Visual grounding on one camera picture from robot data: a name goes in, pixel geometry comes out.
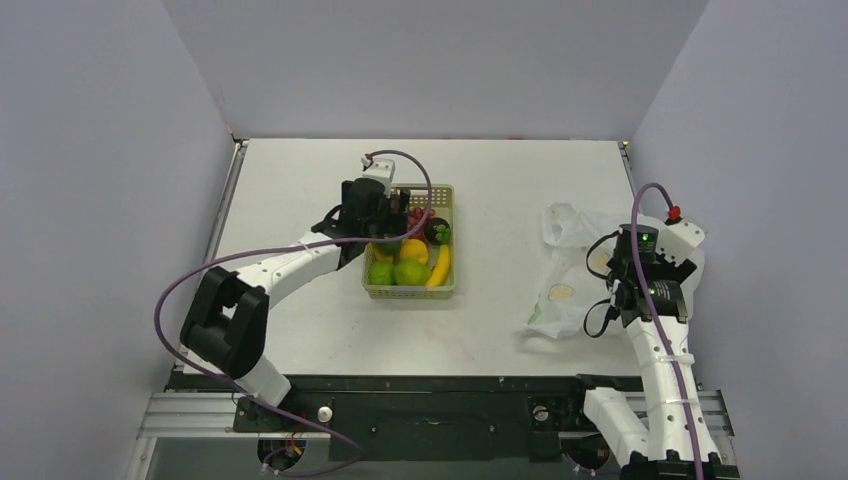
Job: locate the fake orange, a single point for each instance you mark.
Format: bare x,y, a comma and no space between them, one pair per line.
414,249

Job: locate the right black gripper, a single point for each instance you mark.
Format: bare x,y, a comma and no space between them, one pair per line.
626,295

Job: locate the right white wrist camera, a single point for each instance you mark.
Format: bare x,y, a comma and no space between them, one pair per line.
679,237

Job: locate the fake red grapes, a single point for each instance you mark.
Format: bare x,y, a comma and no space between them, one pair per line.
417,215

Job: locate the fake green custard apple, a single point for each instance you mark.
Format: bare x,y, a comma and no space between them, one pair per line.
381,273

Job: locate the beige perforated plastic basket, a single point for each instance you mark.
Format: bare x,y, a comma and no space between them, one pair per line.
441,199

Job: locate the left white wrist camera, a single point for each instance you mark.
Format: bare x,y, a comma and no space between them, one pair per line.
381,170

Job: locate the white plastic bag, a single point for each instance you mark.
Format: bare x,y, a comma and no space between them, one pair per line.
577,250

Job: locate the fake yellow mango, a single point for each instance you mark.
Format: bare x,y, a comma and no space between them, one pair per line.
378,255

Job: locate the fake dark mangosteen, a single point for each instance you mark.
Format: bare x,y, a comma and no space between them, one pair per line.
438,231

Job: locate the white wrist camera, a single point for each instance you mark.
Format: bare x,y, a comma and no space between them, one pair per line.
679,237
381,170

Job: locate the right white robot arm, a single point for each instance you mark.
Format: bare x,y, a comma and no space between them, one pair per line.
645,278

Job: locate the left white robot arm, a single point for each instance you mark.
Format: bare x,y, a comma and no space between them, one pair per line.
226,325

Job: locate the fake yellow banana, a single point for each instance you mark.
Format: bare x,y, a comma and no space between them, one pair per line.
440,272

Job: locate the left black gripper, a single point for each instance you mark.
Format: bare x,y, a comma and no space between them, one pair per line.
394,223

